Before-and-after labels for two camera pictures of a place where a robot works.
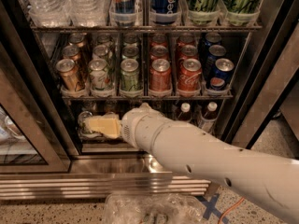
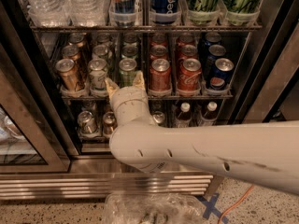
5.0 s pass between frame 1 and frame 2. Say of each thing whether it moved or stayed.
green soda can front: stayed
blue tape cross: stayed
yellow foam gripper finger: moved
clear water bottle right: stayed
